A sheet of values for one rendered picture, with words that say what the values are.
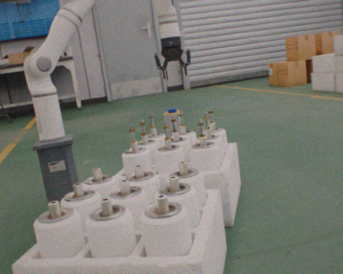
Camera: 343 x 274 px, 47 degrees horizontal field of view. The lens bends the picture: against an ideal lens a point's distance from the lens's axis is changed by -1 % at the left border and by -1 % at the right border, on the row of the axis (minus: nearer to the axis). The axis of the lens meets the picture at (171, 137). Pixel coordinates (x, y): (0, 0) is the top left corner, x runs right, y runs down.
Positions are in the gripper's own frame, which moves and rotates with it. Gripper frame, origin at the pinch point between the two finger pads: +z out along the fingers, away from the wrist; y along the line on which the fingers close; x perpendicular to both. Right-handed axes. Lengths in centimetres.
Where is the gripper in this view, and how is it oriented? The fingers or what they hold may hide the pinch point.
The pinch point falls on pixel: (175, 75)
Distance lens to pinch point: 151.3
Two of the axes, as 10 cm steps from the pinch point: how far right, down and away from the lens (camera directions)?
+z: 1.4, 9.7, 1.9
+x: 1.2, -2.1, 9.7
